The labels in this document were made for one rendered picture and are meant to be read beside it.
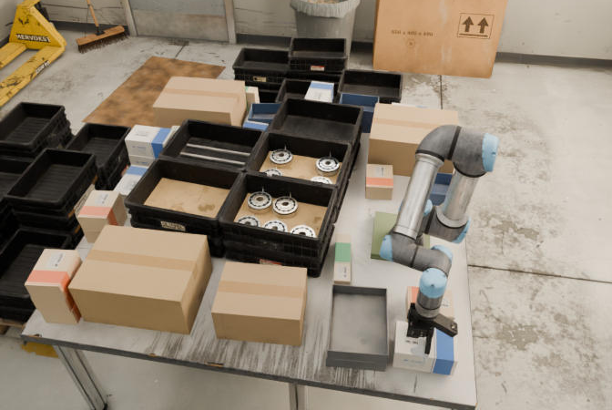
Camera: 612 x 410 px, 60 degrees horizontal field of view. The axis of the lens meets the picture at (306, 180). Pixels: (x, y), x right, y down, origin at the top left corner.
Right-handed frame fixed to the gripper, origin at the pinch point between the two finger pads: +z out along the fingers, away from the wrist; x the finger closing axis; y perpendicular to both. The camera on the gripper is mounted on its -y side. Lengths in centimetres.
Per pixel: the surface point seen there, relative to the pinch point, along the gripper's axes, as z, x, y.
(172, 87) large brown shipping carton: -13, -123, 132
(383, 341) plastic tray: 2.2, -0.7, 13.6
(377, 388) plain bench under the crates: 7.6, 13.7, 14.4
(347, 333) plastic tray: 2.2, -1.8, 26.2
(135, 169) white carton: -2, -69, 132
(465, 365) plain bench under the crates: 7.8, 0.8, -14.5
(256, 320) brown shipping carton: -6, 4, 56
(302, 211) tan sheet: -6, -50, 50
